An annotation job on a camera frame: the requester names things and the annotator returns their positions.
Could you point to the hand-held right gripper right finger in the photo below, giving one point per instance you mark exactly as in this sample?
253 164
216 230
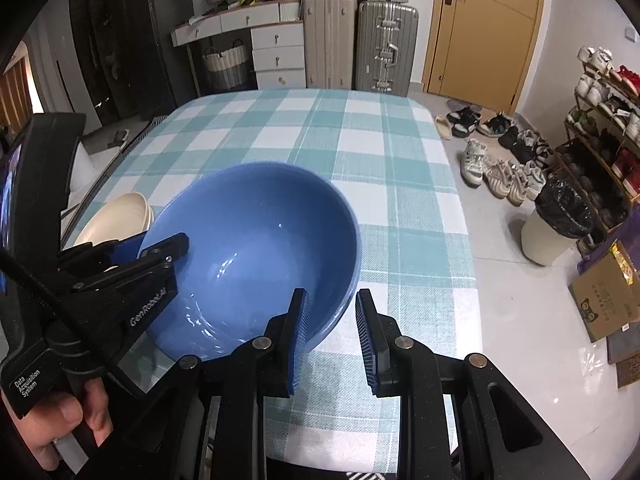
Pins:
364 345

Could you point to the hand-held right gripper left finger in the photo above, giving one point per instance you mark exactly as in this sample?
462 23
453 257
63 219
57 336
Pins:
299 340

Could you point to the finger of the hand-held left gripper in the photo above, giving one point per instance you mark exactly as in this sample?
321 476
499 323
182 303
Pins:
150 280
127 249

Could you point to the blue ceramic bowl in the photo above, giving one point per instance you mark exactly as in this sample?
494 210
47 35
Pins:
260 240

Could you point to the person's left hand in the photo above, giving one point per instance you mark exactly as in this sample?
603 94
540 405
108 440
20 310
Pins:
50 415

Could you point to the teal white checked tablecloth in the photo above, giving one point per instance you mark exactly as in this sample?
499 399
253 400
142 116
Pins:
375 160

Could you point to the dark refrigerator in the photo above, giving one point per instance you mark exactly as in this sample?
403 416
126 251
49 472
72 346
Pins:
150 35

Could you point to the grey white wicker basket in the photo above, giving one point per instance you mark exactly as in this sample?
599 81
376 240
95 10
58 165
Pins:
225 67

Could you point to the beige trash bin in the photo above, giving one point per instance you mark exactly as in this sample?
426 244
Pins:
545 240

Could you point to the row of shoes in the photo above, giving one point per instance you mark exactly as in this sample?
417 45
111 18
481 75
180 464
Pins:
500 170

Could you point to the cardboard box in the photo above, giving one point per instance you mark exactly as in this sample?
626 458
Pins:
600 305

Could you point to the white desk with drawers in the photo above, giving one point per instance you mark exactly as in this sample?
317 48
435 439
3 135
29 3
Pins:
277 55

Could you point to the brown door mat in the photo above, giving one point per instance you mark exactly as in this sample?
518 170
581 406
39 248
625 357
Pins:
627 355

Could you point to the beige hard suitcase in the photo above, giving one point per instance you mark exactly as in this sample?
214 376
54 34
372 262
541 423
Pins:
330 40

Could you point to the silver hard suitcase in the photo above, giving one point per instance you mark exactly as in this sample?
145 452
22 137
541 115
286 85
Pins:
387 45

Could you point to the yellow wooden door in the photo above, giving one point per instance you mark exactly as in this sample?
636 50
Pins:
490 35

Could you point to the white wall switch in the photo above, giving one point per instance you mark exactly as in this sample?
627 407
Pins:
633 35

